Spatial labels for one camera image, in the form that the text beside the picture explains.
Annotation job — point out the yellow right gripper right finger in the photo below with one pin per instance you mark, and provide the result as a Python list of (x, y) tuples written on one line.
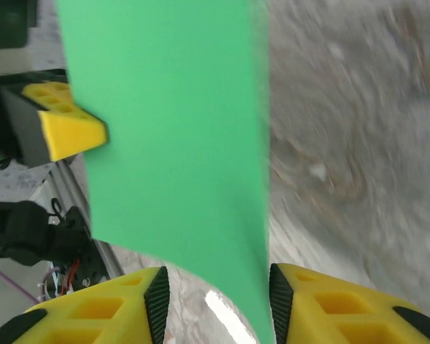
[(344, 315)]

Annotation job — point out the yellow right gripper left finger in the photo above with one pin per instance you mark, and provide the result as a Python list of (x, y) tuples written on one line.
[(93, 315)]

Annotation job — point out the black box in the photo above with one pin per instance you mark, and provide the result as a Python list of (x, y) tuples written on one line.
[(5, 21)]

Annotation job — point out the wide aluminium base rail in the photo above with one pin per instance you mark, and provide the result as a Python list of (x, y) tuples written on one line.
[(68, 186)]

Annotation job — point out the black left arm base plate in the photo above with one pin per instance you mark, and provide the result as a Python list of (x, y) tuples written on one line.
[(89, 258)]

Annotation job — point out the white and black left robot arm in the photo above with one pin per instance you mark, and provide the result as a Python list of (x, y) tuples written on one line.
[(21, 233)]

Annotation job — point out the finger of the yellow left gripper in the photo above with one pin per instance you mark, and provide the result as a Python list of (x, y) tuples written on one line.
[(68, 132)]

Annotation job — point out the green square paper sheet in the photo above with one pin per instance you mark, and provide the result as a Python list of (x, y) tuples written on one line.
[(165, 125)]

